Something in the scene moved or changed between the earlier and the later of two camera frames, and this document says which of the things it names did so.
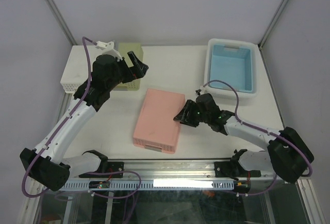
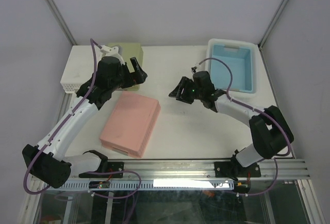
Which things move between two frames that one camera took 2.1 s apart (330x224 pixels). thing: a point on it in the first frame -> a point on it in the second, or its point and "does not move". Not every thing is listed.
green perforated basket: x=137 y=48 does not move
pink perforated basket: x=156 y=128 -> x=130 y=127
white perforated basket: x=76 y=73 does not move
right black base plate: x=233 y=169 does not move
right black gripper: x=181 y=116 -> x=183 y=83
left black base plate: x=112 y=166 does not move
